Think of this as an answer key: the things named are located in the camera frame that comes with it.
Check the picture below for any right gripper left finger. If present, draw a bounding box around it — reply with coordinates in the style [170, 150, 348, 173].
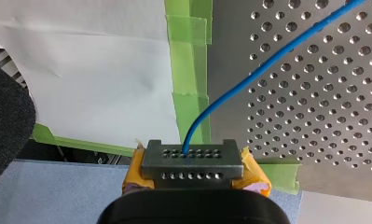
[121, 142, 157, 196]

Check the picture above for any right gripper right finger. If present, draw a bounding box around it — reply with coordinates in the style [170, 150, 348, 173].
[231, 146, 272, 199]

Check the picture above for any blue cable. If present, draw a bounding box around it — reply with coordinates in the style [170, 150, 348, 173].
[141, 0, 367, 189]

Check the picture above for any dark grey chair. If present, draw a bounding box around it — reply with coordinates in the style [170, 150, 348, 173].
[0, 49, 37, 190]

